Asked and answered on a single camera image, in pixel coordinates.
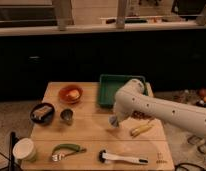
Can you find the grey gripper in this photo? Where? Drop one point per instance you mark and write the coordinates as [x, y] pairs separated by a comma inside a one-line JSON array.
[[113, 120]]

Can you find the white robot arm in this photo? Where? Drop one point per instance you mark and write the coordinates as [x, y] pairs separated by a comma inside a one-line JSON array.
[[130, 98]]

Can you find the small metal cup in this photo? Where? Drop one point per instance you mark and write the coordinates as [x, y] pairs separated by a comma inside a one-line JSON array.
[[67, 116]]

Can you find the brown woven trivet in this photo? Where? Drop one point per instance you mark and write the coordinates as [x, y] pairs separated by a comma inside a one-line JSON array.
[[140, 115]]

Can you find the green plastic tray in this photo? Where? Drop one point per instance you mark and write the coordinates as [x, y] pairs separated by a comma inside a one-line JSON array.
[[108, 86]]

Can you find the white black dish brush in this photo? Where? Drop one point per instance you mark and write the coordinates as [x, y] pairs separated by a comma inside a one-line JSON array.
[[103, 156]]

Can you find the bread roll in bowl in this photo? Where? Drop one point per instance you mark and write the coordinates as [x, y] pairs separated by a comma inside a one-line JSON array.
[[74, 94]]

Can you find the orange bowl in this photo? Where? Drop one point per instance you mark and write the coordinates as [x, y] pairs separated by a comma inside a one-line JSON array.
[[64, 91]]

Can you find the tan block in bowl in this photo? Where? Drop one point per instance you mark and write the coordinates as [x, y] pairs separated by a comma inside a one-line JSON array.
[[39, 113]]

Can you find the black bowl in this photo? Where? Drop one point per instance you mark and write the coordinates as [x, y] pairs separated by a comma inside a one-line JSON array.
[[46, 119]]

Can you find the white lidded tub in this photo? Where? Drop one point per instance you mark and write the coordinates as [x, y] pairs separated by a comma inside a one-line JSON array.
[[25, 150]]

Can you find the black stand left edge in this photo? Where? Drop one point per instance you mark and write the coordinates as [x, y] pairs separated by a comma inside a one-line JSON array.
[[12, 165]]

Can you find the green handled tongs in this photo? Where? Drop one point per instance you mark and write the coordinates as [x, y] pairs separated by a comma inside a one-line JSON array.
[[74, 149]]

